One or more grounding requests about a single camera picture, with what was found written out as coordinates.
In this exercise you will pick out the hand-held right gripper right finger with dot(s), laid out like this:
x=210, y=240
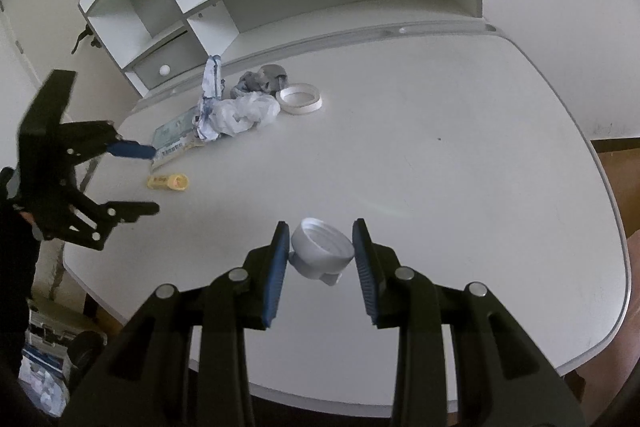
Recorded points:
x=362, y=277

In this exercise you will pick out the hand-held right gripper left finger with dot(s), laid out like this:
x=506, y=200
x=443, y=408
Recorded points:
x=277, y=277

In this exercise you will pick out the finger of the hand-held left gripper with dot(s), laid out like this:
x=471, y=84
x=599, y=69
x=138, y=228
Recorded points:
x=125, y=210
x=130, y=150

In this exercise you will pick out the green biscuit packet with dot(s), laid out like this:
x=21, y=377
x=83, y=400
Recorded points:
x=172, y=139

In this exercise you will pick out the white plastic cup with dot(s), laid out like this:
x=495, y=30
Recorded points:
x=320, y=247

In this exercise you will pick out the person's left forearm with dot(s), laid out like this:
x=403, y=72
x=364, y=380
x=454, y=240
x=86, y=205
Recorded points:
x=15, y=282

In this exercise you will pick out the blue white crumpled wrapper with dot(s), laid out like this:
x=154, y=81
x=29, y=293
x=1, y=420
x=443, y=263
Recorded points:
x=210, y=102

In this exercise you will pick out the grey shelf drawer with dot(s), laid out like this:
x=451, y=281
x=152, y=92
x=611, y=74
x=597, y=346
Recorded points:
x=180, y=57

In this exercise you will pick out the crumpled white plastic bag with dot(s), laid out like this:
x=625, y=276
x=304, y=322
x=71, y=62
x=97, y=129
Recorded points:
x=245, y=112

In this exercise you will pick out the white door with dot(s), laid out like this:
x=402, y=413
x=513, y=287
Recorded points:
x=40, y=32

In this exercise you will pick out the grey storage box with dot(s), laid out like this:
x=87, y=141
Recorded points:
x=47, y=322

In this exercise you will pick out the grey crumpled paper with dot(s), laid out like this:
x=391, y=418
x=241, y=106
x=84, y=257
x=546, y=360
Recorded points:
x=260, y=79

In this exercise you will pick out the white tape roll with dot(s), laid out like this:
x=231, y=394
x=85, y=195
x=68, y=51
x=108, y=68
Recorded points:
x=305, y=109

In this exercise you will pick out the white blue plastic pile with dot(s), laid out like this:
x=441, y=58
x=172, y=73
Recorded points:
x=45, y=382

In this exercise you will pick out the white desk shelf unit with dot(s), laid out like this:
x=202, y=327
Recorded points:
x=325, y=2

